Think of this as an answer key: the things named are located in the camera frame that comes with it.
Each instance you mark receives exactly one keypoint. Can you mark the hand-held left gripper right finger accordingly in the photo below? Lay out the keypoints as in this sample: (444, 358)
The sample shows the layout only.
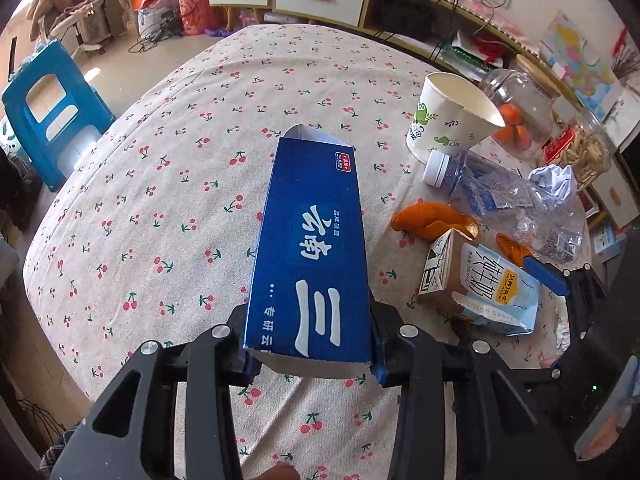
(382, 365)

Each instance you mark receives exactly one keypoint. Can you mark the blue cardboard box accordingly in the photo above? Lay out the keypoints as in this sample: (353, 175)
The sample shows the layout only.
(310, 260)

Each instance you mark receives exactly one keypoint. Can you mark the brown and white milk carton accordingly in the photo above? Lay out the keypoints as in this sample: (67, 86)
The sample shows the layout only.
(480, 280)

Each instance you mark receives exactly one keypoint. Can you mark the cherry print tablecloth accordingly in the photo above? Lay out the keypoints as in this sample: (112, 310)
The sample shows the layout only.
(175, 160)

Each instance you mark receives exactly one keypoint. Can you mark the small orange peel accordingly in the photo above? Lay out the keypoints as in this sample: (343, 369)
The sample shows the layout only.
(512, 250)

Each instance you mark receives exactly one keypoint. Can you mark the blue plastic stool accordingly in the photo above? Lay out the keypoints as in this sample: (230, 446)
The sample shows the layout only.
(92, 105)

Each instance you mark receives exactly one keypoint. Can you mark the glass jar of beige snacks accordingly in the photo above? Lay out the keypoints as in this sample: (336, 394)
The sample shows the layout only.
(585, 150)

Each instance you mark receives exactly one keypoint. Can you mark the orange tangerine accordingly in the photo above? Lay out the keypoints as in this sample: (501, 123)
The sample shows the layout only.
(504, 135)
(523, 138)
(510, 114)

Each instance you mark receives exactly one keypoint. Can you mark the white paper cup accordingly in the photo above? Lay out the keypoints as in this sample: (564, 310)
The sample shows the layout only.
(445, 120)

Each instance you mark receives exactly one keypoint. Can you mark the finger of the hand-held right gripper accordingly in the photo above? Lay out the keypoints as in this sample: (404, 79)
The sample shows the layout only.
(460, 331)
(547, 275)

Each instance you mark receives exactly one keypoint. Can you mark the red patterned bag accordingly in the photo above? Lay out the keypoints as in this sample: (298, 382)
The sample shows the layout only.
(195, 10)

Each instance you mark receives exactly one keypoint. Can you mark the crumpled clear plastic bag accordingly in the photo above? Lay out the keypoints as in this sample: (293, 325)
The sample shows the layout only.
(552, 180)

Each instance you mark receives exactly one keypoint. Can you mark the large orange peel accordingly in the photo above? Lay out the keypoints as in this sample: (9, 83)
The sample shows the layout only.
(430, 217)

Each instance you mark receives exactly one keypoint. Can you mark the person's left hand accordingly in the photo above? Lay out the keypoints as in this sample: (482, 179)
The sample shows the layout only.
(275, 472)

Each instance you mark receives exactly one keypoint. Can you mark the pink floral cabinet runner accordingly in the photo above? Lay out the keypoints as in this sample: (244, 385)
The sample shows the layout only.
(480, 7)

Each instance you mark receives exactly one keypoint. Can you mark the crushed clear plastic bottle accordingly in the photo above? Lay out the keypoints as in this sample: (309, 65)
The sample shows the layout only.
(480, 185)

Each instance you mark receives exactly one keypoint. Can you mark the colourful map poster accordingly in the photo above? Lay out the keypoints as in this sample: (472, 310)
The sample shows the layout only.
(585, 60)

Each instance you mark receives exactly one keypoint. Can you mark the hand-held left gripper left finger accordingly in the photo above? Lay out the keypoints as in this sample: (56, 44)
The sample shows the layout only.
(235, 355)

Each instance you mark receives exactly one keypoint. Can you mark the glass jar with oranges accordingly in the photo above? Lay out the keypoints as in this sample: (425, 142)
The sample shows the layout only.
(530, 100)

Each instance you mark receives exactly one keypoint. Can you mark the wooden cabinet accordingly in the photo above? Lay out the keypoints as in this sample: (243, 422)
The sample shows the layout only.
(371, 5)

